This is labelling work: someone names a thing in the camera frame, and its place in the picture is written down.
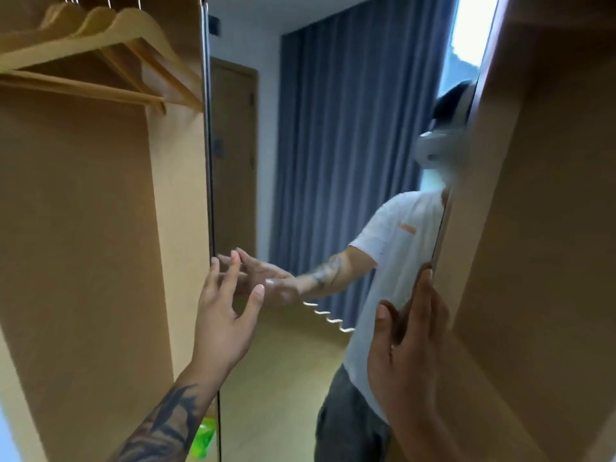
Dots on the person's right hand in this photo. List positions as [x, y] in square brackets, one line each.
[409, 370]

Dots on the person's left hand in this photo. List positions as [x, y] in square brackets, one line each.
[224, 331]

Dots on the pull-out wardrobe mirror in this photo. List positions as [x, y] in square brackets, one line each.
[313, 139]

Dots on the person's left forearm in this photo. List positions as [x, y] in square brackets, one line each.
[168, 423]

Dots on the light wooden wardrobe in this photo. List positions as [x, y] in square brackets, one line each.
[82, 235]

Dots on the green tissue packet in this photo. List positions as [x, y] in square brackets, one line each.
[203, 440]

